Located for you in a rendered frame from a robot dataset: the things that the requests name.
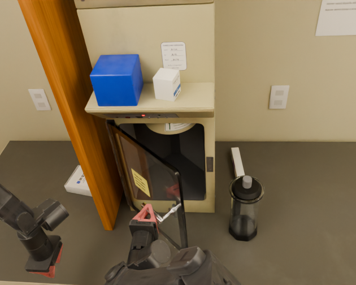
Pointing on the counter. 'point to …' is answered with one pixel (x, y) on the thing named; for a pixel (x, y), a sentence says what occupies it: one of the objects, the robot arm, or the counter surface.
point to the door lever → (159, 215)
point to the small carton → (166, 84)
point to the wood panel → (76, 96)
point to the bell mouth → (167, 129)
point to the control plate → (141, 115)
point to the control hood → (186, 89)
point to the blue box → (117, 80)
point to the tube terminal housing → (186, 77)
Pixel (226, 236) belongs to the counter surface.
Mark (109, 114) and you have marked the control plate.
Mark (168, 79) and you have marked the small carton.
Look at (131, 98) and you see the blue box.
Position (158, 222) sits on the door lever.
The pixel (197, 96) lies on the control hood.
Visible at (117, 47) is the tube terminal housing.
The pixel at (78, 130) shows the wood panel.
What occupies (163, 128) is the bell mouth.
